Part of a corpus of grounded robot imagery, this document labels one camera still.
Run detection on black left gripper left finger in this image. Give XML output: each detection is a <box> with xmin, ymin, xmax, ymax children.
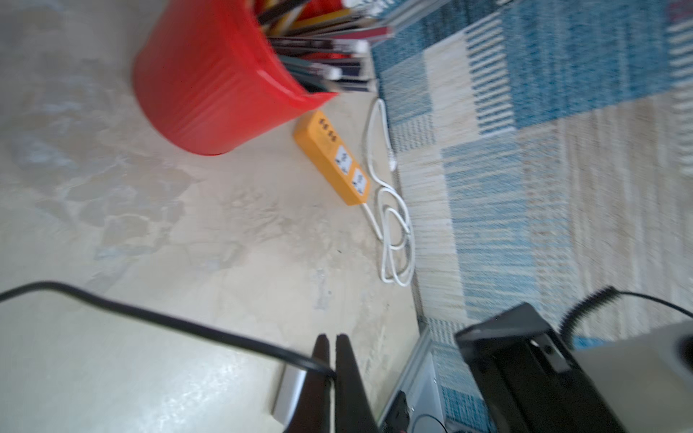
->
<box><xmin>283</xmin><ymin>333</ymin><xmax>332</xmax><ymax>433</ymax></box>

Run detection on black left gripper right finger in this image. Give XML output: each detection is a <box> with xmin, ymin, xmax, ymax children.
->
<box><xmin>335</xmin><ymin>334</ymin><xmax>379</xmax><ymax>433</ymax></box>

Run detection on white usb charger cube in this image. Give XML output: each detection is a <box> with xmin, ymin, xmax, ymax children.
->
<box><xmin>272</xmin><ymin>366</ymin><xmax>307</xmax><ymax>428</ymax></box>

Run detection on black usb charging cable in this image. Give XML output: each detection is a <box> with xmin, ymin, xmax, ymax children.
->
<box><xmin>0</xmin><ymin>280</ymin><xmax>337</xmax><ymax>380</ymax></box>

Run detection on orange power strip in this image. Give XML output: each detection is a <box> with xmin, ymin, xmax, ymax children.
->
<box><xmin>293</xmin><ymin>110</ymin><xmax>371</xmax><ymax>206</ymax></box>

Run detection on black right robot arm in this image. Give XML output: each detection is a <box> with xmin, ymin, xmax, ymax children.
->
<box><xmin>455</xmin><ymin>287</ymin><xmax>692</xmax><ymax>432</ymax></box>

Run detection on red pencil cup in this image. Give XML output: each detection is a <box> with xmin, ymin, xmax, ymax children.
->
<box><xmin>132</xmin><ymin>0</ymin><xmax>334</xmax><ymax>155</ymax></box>

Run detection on pencils in red cup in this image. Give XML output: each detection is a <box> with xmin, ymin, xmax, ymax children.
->
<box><xmin>245</xmin><ymin>0</ymin><xmax>395</xmax><ymax>93</ymax></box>

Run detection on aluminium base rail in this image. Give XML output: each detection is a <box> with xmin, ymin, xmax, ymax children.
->
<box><xmin>377</xmin><ymin>328</ymin><xmax>478</xmax><ymax>432</ymax></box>

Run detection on white power strip cord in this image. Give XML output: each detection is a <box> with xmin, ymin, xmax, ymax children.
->
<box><xmin>361</xmin><ymin>97</ymin><xmax>417</xmax><ymax>288</ymax></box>

